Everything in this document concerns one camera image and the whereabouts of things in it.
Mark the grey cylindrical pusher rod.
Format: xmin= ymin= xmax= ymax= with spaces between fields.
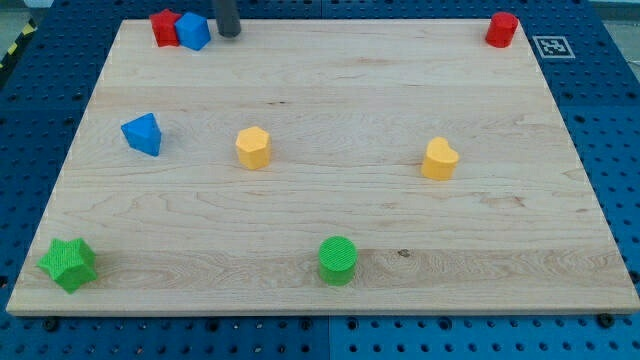
xmin=212 ymin=0 xmax=241 ymax=38

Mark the red cylinder block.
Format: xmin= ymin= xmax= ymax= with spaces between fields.
xmin=485 ymin=12 xmax=519 ymax=48

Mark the yellow heart block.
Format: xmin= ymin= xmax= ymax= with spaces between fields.
xmin=421 ymin=137 xmax=460 ymax=181

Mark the green star block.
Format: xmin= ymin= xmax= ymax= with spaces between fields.
xmin=37 ymin=238 xmax=98 ymax=294

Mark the white fiducial marker tag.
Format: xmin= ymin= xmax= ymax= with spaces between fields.
xmin=533 ymin=35 xmax=575 ymax=59

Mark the green cylinder block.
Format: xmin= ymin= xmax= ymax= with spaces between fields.
xmin=318 ymin=236 xmax=358 ymax=286

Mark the red star block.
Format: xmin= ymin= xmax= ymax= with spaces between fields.
xmin=149 ymin=9 xmax=182 ymax=47

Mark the wooden board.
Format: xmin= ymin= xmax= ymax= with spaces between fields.
xmin=7 ymin=19 xmax=639 ymax=317

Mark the blue triangle block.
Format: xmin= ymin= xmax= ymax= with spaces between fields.
xmin=121 ymin=113 xmax=162 ymax=156

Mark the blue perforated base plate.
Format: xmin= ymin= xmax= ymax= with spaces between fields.
xmin=1 ymin=1 xmax=639 ymax=359

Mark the yellow hexagon block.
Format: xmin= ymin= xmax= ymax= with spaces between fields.
xmin=235 ymin=126 xmax=271 ymax=170

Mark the blue cube block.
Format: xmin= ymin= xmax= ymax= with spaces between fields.
xmin=175 ymin=12 xmax=211 ymax=51

